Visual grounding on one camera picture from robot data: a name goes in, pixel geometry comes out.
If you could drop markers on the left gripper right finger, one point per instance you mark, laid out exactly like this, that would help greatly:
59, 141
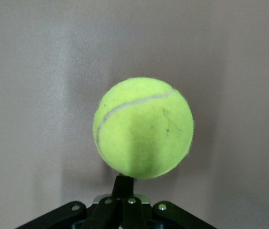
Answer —
133, 214

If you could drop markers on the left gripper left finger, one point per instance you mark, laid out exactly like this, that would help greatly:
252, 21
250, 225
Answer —
110, 210

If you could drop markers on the yellow-green tennis ball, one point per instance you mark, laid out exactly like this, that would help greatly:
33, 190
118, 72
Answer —
144, 128

